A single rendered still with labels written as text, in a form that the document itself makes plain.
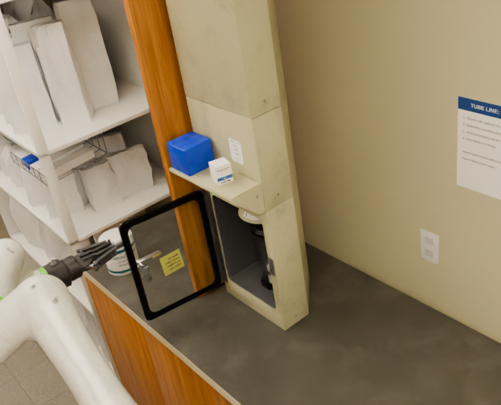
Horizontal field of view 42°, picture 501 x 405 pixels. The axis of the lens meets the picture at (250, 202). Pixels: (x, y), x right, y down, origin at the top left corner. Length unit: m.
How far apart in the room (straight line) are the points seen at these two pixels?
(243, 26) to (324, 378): 1.05
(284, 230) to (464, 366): 0.67
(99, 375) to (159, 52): 0.99
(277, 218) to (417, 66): 0.60
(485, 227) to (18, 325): 1.28
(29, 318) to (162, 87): 0.86
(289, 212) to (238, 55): 0.53
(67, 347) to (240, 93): 0.79
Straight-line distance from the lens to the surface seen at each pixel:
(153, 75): 2.03
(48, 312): 1.51
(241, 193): 1.85
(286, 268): 2.09
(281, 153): 1.91
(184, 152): 1.96
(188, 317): 2.35
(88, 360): 1.50
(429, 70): 1.89
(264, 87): 1.80
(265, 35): 1.78
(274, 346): 2.17
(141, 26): 1.99
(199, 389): 2.37
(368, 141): 2.15
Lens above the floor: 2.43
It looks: 31 degrees down
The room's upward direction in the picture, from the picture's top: 10 degrees counter-clockwise
